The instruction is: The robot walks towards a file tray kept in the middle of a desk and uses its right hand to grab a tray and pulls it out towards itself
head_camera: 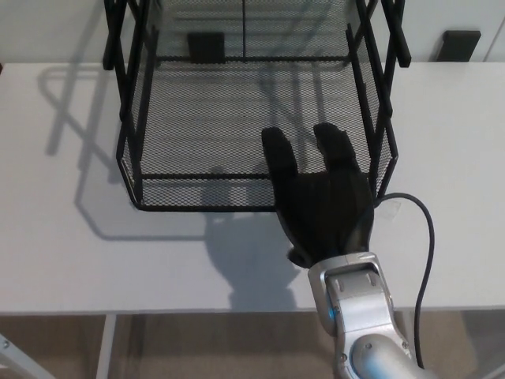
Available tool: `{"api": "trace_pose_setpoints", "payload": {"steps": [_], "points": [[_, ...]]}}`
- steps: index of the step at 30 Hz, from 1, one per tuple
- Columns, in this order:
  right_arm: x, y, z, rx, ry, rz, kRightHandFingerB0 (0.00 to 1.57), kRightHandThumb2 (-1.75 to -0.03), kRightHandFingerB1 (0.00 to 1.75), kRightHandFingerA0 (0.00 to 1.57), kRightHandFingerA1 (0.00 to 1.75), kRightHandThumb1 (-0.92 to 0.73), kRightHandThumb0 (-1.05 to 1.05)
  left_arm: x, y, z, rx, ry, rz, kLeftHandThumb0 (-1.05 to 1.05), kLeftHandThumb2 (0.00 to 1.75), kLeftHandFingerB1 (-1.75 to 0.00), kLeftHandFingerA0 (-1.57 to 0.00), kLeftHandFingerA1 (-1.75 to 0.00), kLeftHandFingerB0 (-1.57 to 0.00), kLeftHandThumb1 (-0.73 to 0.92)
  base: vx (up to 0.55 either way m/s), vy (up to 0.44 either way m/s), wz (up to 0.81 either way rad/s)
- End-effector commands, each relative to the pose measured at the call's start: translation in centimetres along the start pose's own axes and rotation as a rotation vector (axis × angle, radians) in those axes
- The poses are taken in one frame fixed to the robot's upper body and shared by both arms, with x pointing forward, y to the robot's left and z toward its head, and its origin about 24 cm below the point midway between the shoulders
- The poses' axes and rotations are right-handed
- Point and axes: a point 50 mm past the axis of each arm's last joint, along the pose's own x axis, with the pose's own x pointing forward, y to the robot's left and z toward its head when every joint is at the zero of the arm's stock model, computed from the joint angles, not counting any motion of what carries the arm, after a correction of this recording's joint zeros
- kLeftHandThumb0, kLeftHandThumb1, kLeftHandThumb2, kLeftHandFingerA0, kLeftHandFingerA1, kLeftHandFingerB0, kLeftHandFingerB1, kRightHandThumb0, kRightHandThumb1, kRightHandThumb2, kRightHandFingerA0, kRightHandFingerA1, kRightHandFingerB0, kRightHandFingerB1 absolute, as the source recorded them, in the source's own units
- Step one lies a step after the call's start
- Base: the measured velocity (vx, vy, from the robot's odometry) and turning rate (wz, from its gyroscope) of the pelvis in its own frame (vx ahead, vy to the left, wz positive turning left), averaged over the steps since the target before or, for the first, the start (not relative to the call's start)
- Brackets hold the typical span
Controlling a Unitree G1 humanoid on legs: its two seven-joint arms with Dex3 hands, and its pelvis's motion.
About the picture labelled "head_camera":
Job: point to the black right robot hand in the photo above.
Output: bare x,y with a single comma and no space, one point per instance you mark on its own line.
323,213

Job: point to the black mesh file tray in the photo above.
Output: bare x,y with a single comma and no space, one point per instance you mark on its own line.
197,193

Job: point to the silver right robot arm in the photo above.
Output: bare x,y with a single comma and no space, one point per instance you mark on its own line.
355,296

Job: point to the black metal file rack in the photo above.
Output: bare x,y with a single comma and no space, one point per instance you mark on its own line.
401,43

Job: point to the white desk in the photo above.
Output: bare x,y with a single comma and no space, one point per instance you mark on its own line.
59,268

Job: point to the clear plastic tape piece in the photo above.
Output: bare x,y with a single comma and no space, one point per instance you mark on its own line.
390,211

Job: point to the white metal stand leg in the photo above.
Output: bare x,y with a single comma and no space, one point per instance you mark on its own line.
19,357

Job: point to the black wall outlet left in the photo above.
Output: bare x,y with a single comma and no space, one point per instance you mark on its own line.
206,47

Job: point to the black wall outlet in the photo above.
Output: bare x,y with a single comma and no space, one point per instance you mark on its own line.
459,45
206,47

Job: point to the black wall outlet right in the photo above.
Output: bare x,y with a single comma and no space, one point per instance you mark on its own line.
459,45

